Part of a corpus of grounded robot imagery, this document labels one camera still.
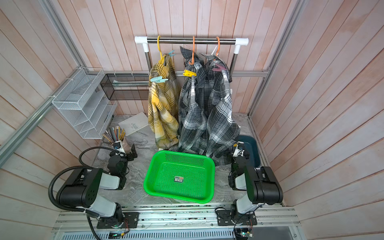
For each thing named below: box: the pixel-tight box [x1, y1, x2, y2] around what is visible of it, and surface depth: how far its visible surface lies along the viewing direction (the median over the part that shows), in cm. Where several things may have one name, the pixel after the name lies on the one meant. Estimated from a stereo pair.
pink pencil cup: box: [102, 126, 133, 155], surface depth 95 cm
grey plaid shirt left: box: [178, 46, 211, 155], surface depth 73 cm
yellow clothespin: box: [183, 69, 197, 77], surface depth 61 cm
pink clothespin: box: [212, 63, 227, 72], surface depth 58 cm
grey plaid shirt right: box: [201, 54, 241, 166], surface depth 66 cm
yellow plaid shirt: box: [148, 36, 182, 150], surface depth 70 cm
